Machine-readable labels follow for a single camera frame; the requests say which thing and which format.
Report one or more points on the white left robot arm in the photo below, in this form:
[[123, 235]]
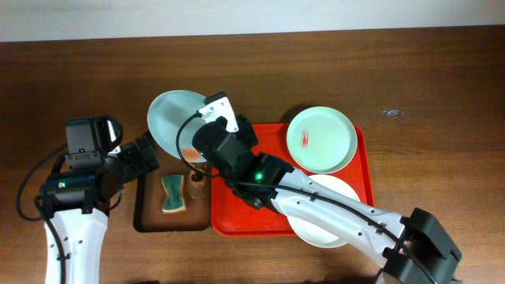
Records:
[[76, 199]]

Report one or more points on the pale green plate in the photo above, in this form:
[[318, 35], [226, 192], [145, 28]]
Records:
[[321, 140]]

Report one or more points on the light blue plate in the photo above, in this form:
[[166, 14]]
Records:
[[165, 117]]

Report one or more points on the red plastic tray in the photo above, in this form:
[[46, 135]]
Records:
[[231, 217]]

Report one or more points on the black brown tray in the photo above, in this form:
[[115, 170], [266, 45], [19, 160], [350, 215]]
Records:
[[149, 215]]

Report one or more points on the white plate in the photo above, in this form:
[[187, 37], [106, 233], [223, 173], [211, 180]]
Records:
[[312, 234]]

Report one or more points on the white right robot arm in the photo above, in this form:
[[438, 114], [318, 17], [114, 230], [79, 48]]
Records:
[[414, 249]]

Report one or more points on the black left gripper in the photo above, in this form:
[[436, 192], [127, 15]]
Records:
[[143, 154]]

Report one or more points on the green and yellow sponge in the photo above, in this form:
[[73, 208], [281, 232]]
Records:
[[173, 186]]

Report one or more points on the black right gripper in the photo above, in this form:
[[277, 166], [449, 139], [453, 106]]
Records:
[[245, 130]]

